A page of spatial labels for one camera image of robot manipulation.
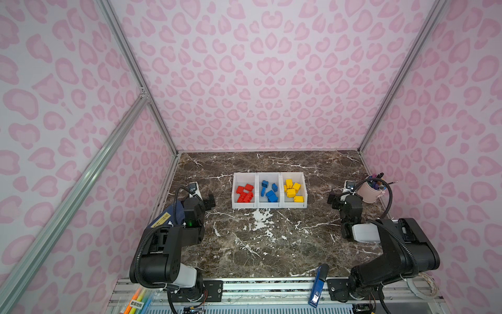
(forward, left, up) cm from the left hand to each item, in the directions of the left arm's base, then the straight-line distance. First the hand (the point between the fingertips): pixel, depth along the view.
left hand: (200, 189), depth 91 cm
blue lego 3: (+6, -35, -8) cm, 37 cm away
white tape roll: (-38, -92, -9) cm, 99 cm away
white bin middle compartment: (+12, -35, -8) cm, 37 cm away
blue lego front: (+8, -30, -8) cm, 33 cm away
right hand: (-1, -67, -2) cm, 67 cm away
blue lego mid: (+4, -29, -9) cm, 31 cm away
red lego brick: (+7, -22, -9) cm, 25 cm away
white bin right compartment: (-3, -41, -8) cm, 42 cm away
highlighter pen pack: (-42, +16, -8) cm, 46 cm away
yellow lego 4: (+5, -46, -8) cm, 47 cm away
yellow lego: (+2, -43, -8) cm, 44 cm away
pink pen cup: (-2, -79, -1) cm, 79 cm away
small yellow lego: (+5, -41, -8) cm, 42 cm away
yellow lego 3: (-2, -47, -8) cm, 47 cm away
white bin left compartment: (+3, -20, -9) cm, 22 cm away
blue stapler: (-40, -47, -7) cm, 62 cm away
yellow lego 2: (+7, -43, -7) cm, 44 cm away
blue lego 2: (+2, -33, -9) cm, 34 cm away
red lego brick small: (+6, -17, -11) cm, 21 cm away
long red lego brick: (-1, -22, -7) cm, 23 cm away
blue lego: (-1, -34, -8) cm, 35 cm away
